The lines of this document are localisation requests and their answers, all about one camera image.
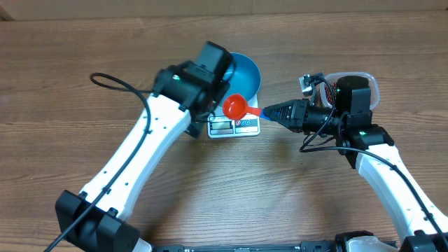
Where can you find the orange scoop with blue handle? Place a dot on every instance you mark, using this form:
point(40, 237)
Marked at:
point(235, 107)

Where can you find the clear plastic container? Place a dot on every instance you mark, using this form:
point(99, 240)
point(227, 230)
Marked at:
point(372, 82)

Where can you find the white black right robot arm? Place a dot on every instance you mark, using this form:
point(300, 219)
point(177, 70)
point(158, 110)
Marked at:
point(370, 150)

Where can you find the blue bowl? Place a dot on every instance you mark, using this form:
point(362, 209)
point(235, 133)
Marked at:
point(243, 76)

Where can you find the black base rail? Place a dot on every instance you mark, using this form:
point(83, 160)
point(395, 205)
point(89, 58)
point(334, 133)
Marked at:
point(304, 246)

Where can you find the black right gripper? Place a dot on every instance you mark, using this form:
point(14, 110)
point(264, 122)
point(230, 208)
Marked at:
point(298, 122)

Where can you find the white digital kitchen scale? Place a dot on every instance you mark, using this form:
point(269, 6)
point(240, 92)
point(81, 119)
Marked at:
point(219, 126)

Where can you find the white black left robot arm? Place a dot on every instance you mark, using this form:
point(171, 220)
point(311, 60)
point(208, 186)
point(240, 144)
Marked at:
point(181, 99)

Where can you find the red beans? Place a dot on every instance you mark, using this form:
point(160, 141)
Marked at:
point(328, 94)

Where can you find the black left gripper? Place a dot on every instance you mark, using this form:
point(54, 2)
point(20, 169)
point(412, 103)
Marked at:
point(220, 94)

